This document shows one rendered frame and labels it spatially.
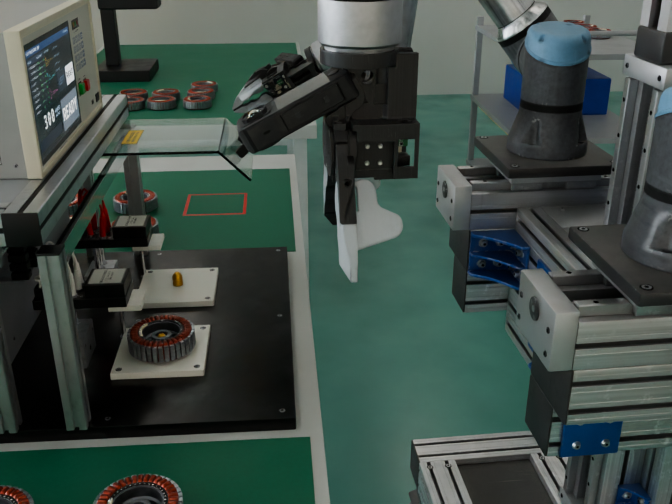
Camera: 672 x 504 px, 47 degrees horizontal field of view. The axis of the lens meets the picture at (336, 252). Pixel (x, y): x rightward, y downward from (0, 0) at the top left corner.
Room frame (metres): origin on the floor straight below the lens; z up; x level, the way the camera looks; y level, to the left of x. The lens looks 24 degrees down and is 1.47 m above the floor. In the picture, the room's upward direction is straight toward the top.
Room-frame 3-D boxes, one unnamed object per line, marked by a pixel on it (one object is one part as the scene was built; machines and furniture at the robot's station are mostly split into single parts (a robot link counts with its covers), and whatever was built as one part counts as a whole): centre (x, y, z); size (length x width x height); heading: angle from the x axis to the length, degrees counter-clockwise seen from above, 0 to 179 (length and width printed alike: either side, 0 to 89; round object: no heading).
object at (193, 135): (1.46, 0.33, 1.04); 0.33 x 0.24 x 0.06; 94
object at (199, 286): (1.38, 0.31, 0.78); 0.15 x 0.15 x 0.01; 4
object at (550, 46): (1.47, -0.41, 1.20); 0.13 x 0.12 x 0.14; 176
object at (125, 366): (1.14, 0.29, 0.78); 0.15 x 0.15 x 0.01; 4
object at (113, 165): (1.25, 0.40, 1.03); 0.62 x 0.01 x 0.03; 4
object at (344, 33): (0.71, -0.02, 1.37); 0.08 x 0.08 x 0.05
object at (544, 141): (1.46, -0.41, 1.09); 0.15 x 0.15 x 0.10
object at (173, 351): (1.14, 0.29, 0.80); 0.11 x 0.11 x 0.04
